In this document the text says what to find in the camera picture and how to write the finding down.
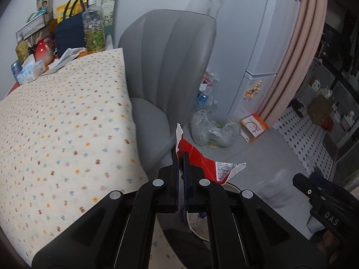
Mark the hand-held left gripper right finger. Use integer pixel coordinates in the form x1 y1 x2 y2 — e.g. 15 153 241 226
182 151 328 269

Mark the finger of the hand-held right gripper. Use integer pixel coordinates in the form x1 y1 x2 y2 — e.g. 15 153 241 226
310 172 350 199
292 173 323 210

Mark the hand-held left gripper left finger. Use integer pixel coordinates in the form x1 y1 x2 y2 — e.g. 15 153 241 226
31 151 180 269

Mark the red torn wrapper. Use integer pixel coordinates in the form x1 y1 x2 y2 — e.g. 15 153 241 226
175 123 247 185

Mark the person's right hand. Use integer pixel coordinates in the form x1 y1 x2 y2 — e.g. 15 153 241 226
310 227 359 255

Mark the crumpled clear plastic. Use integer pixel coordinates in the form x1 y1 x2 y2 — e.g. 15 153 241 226
255 171 295 208

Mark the clear plastic bag with greens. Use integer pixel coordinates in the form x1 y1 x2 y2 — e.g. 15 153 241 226
191 109 242 148

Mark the brown cardboard box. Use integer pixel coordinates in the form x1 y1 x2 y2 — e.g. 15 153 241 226
307 95 333 126

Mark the orange white box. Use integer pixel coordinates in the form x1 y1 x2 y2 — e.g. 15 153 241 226
239 113 270 143

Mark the blue bottle pack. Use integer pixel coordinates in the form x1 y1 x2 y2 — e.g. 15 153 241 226
195 90 211 110

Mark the heap of packaging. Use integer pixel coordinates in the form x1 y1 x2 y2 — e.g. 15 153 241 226
200 70 221 93

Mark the golden dragon fridge magnet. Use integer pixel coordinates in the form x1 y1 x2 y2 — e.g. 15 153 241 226
243 81 263 100

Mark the grey upholstered chair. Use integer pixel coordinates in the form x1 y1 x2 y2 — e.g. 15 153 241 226
118 9 217 174

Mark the pink curtain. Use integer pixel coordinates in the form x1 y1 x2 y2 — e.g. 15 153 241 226
258 0 328 129

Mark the dark storage shelf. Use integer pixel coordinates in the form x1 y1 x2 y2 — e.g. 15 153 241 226
314 20 359 152

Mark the white fridge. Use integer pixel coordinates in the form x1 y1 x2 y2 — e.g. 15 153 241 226
216 0 302 121

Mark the clear bottle with yellow contents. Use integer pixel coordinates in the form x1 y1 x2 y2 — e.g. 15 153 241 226
82 0 106 54

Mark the navy lunch bag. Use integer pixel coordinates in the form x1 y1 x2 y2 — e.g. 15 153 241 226
54 0 90 58

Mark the blue white tissue pack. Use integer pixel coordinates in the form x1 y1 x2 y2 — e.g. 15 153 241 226
17 54 47 85

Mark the red white vase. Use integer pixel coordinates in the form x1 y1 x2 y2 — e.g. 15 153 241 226
34 38 54 65

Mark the tall green box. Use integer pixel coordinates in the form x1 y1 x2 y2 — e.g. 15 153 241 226
100 0 119 40

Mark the red table mat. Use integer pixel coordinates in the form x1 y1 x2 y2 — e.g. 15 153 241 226
6 81 20 96

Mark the blue drink can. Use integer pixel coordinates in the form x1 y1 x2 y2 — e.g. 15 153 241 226
11 60 23 79

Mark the yellow oil bottle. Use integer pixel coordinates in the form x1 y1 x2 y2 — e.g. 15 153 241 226
15 41 31 62

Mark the yellow snack bag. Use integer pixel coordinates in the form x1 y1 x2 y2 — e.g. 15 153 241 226
56 1 85 23

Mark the black wire basket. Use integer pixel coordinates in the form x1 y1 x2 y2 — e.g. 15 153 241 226
15 14 54 41

